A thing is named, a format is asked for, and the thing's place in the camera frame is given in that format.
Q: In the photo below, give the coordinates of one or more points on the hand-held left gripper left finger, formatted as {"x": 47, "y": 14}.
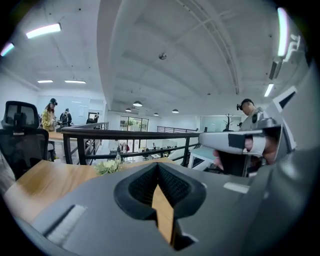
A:
{"x": 100, "y": 215}

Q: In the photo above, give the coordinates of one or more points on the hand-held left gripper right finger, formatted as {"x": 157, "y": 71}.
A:
{"x": 225, "y": 215}

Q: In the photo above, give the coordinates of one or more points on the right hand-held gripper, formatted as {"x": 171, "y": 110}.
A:
{"x": 287, "y": 120}

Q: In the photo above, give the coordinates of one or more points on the person's right hand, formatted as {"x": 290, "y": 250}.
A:
{"x": 272, "y": 150}

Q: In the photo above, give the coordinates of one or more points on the light blue table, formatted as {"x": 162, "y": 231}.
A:
{"x": 202, "y": 151}

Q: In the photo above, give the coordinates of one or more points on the black coat rack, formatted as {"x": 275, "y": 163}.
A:
{"x": 228, "y": 122}

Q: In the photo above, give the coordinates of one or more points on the black metal railing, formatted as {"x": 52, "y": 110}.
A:
{"x": 125, "y": 135}
{"x": 175, "y": 129}

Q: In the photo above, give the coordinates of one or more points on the green and white flower bunch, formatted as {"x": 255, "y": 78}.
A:
{"x": 107, "y": 167}

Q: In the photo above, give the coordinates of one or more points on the ceiling light strip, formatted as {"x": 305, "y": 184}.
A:
{"x": 45, "y": 81}
{"x": 269, "y": 90}
{"x": 282, "y": 32}
{"x": 7, "y": 49}
{"x": 43, "y": 30}
{"x": 75, "y": 81}

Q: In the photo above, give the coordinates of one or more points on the glass door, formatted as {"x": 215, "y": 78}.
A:
{"x": 135, "y": 123}

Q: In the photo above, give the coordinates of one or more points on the wooden topped desk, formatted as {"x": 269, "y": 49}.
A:
{"x": 60, "y": 135}

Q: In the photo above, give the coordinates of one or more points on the grey ceiling mounted unit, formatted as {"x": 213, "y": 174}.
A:
{"x": 275, "y": 68}

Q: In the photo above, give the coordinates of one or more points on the round smoke detector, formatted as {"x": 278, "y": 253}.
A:
{"x": 163, "y": 56}

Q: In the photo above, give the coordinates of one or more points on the black mesh office chair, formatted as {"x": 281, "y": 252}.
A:
{"x": 22, "y": 145}

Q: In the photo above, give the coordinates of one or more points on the wall whiteboard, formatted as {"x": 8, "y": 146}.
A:
{"x": 80, "y": 108}

